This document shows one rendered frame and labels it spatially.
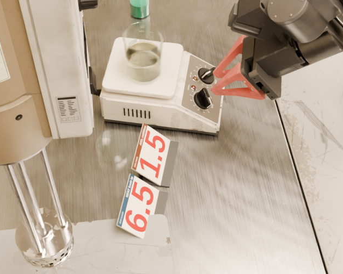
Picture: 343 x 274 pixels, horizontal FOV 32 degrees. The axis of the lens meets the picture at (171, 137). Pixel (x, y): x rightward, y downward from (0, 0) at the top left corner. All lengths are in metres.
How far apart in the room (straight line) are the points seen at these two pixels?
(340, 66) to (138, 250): 0.53
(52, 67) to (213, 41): 0.75
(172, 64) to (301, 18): 0.30
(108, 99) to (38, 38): 0.56
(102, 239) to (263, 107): 0.37
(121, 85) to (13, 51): 0.54
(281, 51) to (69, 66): 0.43
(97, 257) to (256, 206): 0.26
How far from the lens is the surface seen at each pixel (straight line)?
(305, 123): 1.05
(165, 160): 0.97
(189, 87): 0.99
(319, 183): 0.99
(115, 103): 0.98
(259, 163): 0.99
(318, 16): 0.78
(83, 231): 0.91
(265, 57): 0.82
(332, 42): 0.81
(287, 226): 0.93
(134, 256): 0.88
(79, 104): 0.47
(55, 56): 0.43
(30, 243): 0.72
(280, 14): 0.76
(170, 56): 1.00
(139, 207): 0.90
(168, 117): 0.98
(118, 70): 0.99
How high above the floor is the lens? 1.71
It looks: 53 degrees down
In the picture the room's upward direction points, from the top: 1 degrees clockwise
